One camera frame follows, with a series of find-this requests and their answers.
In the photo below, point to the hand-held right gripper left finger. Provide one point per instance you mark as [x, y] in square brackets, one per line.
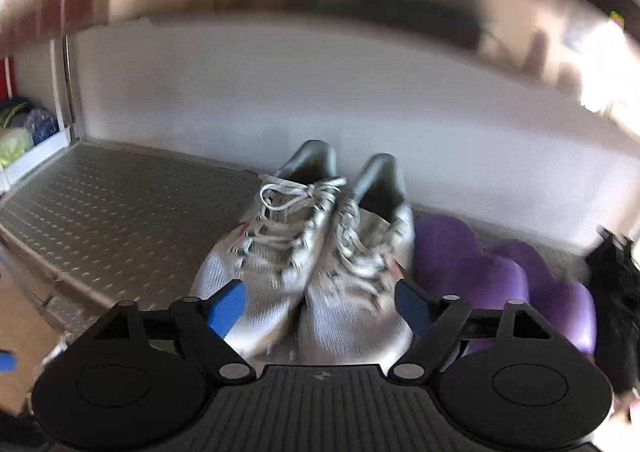
[227, 307]

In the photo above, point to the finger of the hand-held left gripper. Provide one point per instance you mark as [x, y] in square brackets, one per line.
[6, 362]

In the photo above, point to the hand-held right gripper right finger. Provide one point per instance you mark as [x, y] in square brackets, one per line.
[412, 307]

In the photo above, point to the grey mesh sneaker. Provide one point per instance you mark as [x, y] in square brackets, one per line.
[265, 252]
[360, 277]

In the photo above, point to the purple slipper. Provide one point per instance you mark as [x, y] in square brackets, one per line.
[555, 297]
[450, 257]

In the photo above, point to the metal shoe rack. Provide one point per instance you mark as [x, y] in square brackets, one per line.
[125, 212]

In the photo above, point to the black grey-soled sneaker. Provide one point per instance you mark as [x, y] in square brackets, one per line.
[617, 292]

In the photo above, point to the white storage cart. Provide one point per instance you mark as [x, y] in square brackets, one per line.
[35, 156]

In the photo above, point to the yellow-green packets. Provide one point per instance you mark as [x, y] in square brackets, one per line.
[12, 141]

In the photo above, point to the blue packets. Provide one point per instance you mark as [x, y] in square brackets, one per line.
[40, 126]

